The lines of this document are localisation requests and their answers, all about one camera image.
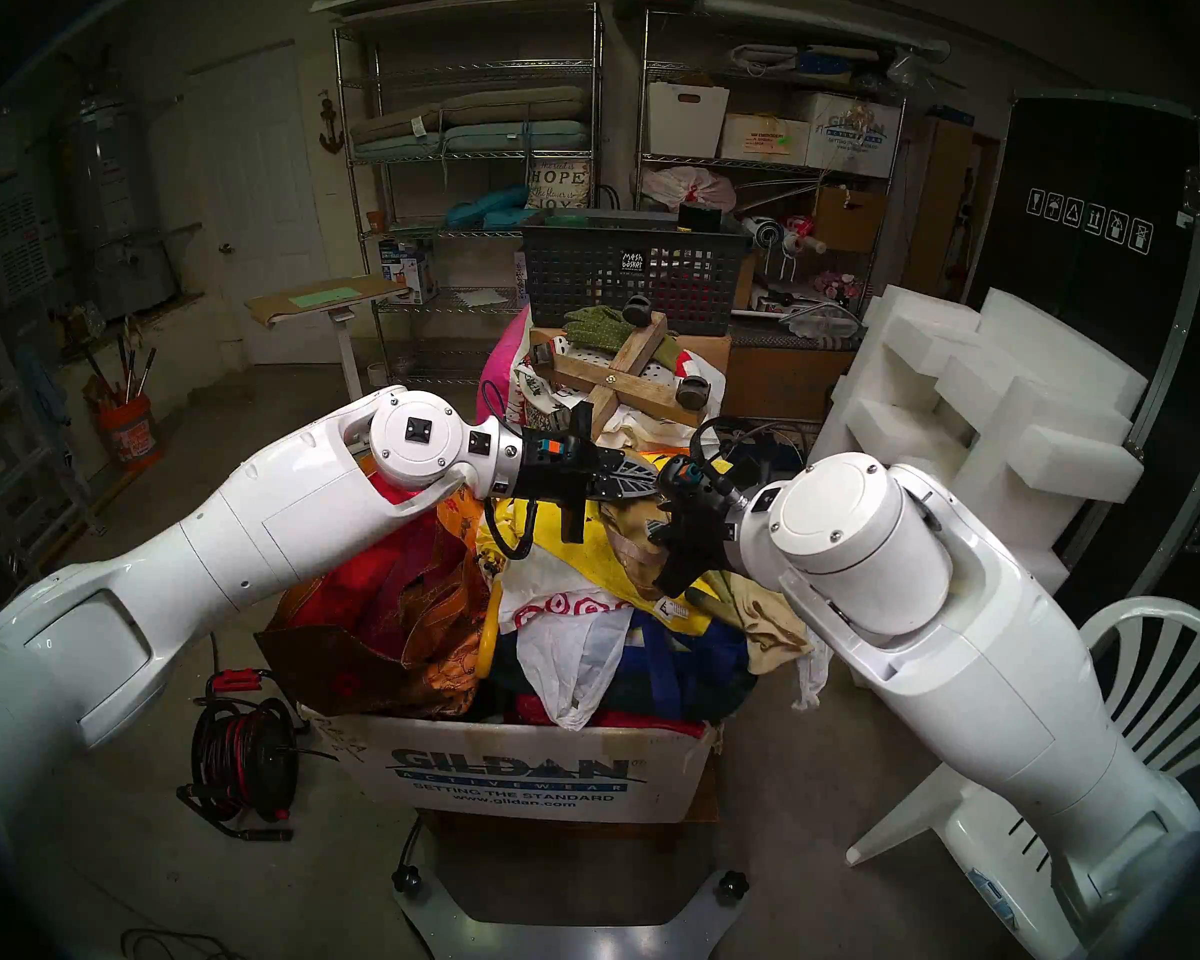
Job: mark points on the white plastic chair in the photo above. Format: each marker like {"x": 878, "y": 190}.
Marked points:
{"x": 1170, "y": 688}

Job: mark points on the yellow towel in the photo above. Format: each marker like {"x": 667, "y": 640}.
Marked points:
{"x": 580, "y": 558}

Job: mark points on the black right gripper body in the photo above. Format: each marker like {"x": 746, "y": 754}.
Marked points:
{"x": 705, "y": 518}

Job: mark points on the small brown cardboard box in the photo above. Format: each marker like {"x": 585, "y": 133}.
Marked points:
{"x": 850, "y": 218}

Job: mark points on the wooden cross caster dolly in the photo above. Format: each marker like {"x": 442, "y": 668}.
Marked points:
{"x": 610, "y": 378}

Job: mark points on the tan flower sandal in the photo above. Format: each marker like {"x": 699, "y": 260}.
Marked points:
{"x": 632, "y": 558}

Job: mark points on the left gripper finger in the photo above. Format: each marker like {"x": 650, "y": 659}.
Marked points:
{"x": 630, "y": 485}
{"x": 630, "y": 465}

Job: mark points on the large Gildan cardboard box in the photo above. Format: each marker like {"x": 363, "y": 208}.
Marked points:
{"x": 520, "y": 768}

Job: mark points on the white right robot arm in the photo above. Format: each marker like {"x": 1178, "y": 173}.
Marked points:
{"x": 960, "y": 668}

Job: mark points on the tan green-fingered garden glove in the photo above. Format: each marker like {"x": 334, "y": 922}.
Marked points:
{"x": 770, "y": 618}

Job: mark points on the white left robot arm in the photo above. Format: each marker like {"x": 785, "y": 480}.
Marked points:
{"x": 260, "y": 538}

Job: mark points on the brown wooden cabinet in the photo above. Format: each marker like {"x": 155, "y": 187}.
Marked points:
{"x": 945, "y": 208}

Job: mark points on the anchor wall decoration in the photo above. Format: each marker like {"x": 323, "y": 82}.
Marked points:
{"x": 331, "y": 128}

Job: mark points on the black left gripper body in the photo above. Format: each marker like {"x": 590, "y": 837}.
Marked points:
{"x": 560, "y": 468}

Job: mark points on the white plastic pipe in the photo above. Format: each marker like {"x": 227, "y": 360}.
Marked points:
{"x": 820, "y": 23}

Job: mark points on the dark plastic mesh basket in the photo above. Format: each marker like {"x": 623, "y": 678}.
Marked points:
{"x": 580, "y": 278}

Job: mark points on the red gold fabric bag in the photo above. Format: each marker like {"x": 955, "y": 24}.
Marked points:
{"x": 380, "y": 628}

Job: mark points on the olive seat cushion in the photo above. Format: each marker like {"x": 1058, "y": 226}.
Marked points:
{"x": 510, "y": 101}

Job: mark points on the teal cushion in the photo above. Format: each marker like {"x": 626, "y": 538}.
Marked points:
{"x": 485, "y": 208}

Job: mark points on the orange plastic bucket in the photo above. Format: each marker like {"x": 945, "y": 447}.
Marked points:
{"x": 130, "y": 433}

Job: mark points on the pink white plastic bag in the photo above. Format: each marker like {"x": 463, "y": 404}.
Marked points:
{"x": 690, "y": 188}

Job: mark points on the white orange-label cardboard box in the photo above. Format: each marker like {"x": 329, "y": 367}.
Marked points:
{"x": 760, "y": 138}

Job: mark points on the white red-print plastic bag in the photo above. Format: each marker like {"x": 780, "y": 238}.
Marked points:
{"x": 570, "y": 658}

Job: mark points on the pink artificial flowers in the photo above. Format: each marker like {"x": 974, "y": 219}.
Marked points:
{"x": 840, "y": 286}

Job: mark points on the pink pillow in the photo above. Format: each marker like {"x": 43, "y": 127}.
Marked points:
{"x": 505, "y": 368}

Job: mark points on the small Gildan cardboard box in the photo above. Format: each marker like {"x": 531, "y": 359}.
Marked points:
{"x": 855, "y": 138}

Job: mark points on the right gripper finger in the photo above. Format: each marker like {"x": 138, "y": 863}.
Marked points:
{"x": 660, "y": 539}
{"x": 658, "y": 519}

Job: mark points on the white hanging cloth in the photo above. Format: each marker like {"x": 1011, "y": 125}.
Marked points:
{"x": 815, "y": 668}

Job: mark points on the blue tote bag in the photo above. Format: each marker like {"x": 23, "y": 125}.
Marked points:
{"x": 680, "y": 668}

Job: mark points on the blue product box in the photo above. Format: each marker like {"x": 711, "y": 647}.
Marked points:
{"x": 405, "y": 268}

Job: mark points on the grey water heater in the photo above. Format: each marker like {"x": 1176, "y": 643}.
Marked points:
{"x": 110, "y": 198}

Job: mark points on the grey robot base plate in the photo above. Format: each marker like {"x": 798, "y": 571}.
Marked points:
{"x": 560, "y": 938}

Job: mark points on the hope lettered sign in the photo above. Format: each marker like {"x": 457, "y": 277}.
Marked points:
{"x": 558, "y": 183}

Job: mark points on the white panel door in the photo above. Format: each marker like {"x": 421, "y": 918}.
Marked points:
{"x": 260, "y": 198}

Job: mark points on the pale green seat cushion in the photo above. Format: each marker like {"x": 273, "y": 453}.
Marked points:
{"x": 520, "y": 136}

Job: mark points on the white foam packing insert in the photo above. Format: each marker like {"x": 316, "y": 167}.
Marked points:
{"x": 1010, "y": 408}

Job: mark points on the adjustable overbed table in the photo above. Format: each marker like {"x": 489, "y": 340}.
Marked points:
{"x": 330, "y": 298}

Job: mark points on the white storage bin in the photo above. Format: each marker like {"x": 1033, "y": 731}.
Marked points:
{"x": 685, "y": 123}

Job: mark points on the black flight case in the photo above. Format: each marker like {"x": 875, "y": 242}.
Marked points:
{"x": 1090, "y": 268}

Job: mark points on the green knit glove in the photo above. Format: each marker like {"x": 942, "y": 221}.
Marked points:
{"x": 595, "y": 328}

